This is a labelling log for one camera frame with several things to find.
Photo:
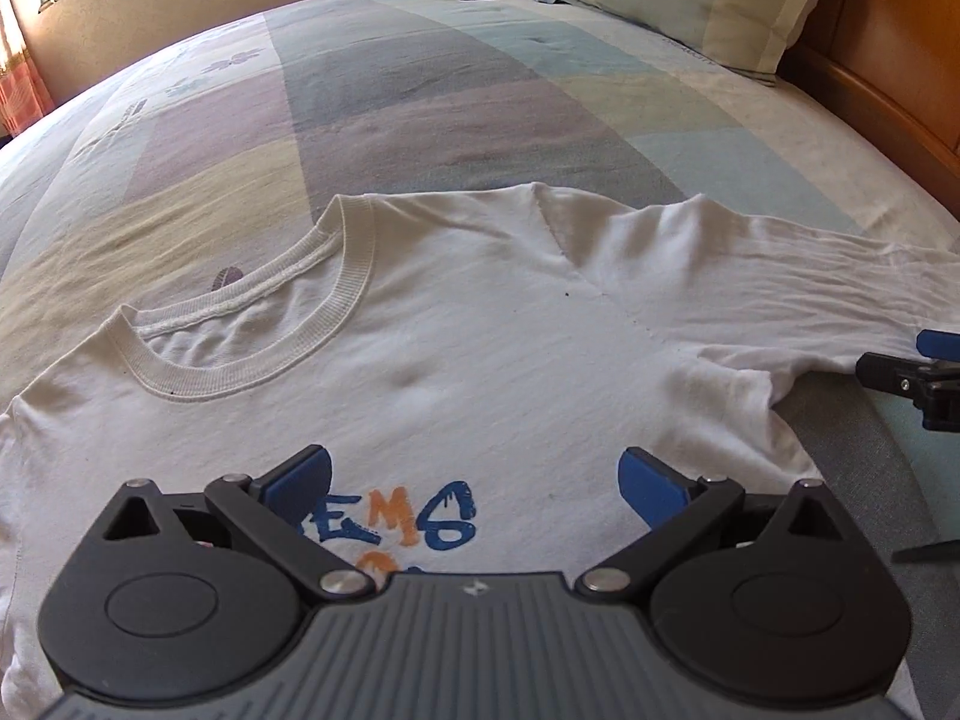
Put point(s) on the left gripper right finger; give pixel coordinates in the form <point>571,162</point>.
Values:
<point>684,517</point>

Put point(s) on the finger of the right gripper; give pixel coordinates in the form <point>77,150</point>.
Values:
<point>938,345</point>
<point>931,386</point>

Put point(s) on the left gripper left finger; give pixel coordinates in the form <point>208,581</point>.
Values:
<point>263,516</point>

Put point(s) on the white printed long-sleeve shirt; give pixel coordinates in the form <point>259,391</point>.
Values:
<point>476,363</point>

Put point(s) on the wooden headboard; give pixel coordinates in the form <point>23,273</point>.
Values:
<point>889,69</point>

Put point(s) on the pastel patchwork bed cover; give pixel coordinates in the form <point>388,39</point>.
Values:
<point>191,169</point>

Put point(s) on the orange striped curtain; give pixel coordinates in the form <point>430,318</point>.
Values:
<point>24,97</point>

